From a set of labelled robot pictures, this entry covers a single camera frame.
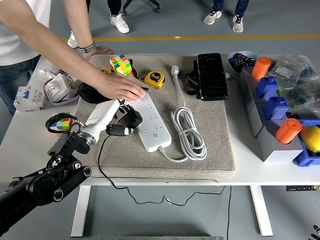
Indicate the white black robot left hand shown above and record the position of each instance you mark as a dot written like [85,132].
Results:
[102,112]

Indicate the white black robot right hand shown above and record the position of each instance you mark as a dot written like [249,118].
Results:
[317,231]

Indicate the person's left hand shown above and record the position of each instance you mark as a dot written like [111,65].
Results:
[102,50]

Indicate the person's right hand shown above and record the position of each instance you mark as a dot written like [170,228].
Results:
[120,87]

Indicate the black plug adapter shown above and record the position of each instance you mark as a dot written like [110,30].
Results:
[131,120]

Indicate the white power strip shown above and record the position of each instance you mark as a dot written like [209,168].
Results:
[152,117]

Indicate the person's right forearm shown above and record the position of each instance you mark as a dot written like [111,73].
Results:
[55,50]

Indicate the person's left forearm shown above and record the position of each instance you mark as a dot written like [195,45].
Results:
[80,25]

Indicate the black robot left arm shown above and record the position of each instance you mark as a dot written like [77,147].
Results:
[50,185]

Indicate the grey wristband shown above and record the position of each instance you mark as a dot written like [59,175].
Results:
[87,48]

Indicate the yellow tape measure black face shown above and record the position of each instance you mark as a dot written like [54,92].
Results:
[105,70]

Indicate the large multicolour puzzle cube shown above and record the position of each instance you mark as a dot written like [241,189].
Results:
[120,66]

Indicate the black cloth pouch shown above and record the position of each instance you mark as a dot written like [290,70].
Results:
[87,92]

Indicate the person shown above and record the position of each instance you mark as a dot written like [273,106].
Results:
[237,23]
[120,23]
[15,45]

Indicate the yellow tape measure red label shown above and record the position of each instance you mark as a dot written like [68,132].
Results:
[153,78]

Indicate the small multicolour puzzle cube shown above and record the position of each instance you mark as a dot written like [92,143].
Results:
[62,124]

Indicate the small white socket panel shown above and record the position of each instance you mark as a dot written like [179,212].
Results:
[71,80]

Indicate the black table control panel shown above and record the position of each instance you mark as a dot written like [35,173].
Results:
[300,188]

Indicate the grey-brown mat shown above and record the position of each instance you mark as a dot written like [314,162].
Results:
[125,160]

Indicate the large white socket panel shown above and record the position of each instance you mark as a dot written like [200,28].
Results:
[56,87]

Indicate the clear bag of metal parts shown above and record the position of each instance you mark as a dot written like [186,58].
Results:
[48,70]

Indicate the white table leg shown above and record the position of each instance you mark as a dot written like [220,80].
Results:
[81,212]
[261,212]

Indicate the black office chair base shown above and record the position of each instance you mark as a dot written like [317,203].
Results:
[158,10]

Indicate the black device holder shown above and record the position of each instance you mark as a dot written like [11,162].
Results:
[192,82]

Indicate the blue plastic bin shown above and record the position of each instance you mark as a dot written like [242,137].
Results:
[302,158]

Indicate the white circuit breaker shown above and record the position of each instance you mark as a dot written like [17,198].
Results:
[27,98]

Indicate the grey block holder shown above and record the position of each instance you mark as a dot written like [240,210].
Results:
[272,150]

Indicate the yellow lemon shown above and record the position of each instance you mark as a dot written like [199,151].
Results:
[311,138]

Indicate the glossy black flat device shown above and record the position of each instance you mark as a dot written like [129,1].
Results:
[212,77]

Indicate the orange cylinder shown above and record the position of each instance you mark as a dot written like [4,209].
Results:
[261,67]
[288,131]

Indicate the light blue bowl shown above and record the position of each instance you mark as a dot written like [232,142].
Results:
[232,67]

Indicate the black packets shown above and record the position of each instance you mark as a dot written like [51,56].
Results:
[240,61]

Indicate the blue plastic block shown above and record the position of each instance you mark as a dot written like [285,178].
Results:
[267,87]
[276,108]

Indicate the green plastic piece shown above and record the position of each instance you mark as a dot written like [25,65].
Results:
[278,93]
[291,103]

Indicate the clear plastic parts bag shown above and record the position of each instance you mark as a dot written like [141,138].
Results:
[287,70]
[305,95]

